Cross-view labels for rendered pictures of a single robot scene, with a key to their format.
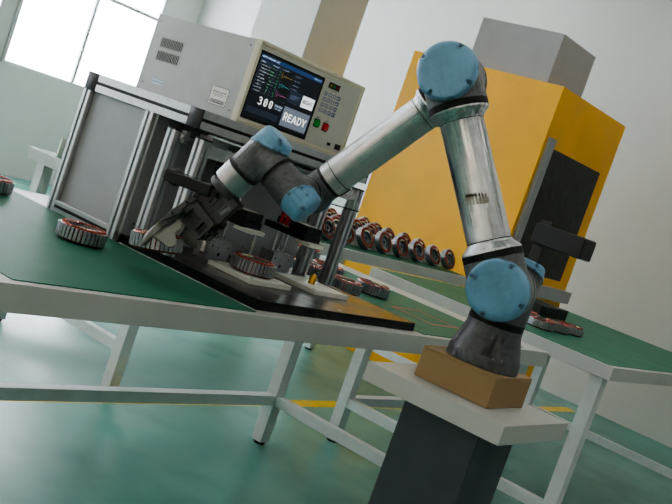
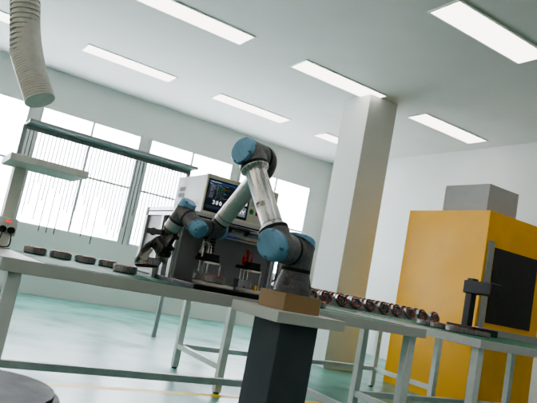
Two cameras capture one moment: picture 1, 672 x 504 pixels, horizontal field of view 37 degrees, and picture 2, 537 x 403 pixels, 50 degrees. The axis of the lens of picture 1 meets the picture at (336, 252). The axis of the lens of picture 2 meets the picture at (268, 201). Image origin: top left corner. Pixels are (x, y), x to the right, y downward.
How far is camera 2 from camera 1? 1.12 m
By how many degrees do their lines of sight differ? 26
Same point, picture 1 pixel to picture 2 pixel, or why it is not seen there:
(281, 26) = (336, 212)
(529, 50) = (473, 197)
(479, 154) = (260, 183)
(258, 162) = (178, 213)
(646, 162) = not seen: outside the picture
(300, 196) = (194, 224)
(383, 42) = not seen: hidden behind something
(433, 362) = (264, 294)
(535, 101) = (477, 221)
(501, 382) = (291, 297)
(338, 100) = not seen: hidden behind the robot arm
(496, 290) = (268, 243)
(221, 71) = (196, 193)
